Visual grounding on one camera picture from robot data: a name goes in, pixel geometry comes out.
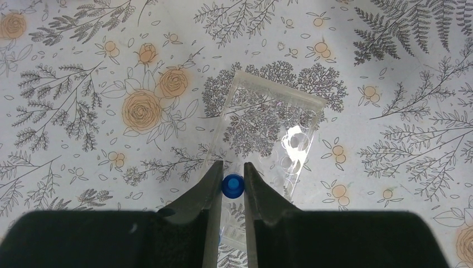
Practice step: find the floral table mat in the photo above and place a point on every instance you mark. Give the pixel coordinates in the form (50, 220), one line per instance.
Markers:
(102, 102)

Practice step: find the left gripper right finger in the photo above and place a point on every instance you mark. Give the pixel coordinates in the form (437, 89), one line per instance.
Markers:
(281, 235)

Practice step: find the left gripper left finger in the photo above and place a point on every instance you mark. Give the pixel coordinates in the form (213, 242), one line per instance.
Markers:
(185, 233)

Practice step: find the blue-capped test tube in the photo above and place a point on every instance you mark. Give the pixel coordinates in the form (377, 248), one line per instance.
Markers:
(233, 186)

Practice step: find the clear plastic zip bag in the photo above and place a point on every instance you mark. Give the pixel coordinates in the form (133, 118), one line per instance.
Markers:
(269, 124)

